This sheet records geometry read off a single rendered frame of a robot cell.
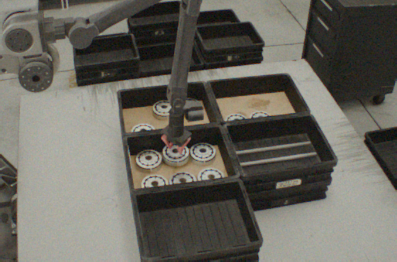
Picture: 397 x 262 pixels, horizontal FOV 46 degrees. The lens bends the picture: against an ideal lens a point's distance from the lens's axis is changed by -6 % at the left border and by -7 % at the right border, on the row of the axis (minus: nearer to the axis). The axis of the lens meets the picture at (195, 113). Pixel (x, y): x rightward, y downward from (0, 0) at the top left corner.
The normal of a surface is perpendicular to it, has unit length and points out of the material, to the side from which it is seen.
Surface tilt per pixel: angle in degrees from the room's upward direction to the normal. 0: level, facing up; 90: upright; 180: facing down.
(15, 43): 90
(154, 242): 0
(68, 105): 0
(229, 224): 0
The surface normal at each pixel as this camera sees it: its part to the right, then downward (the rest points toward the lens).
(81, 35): 0.24, 0.50
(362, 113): 0.03, -0.77
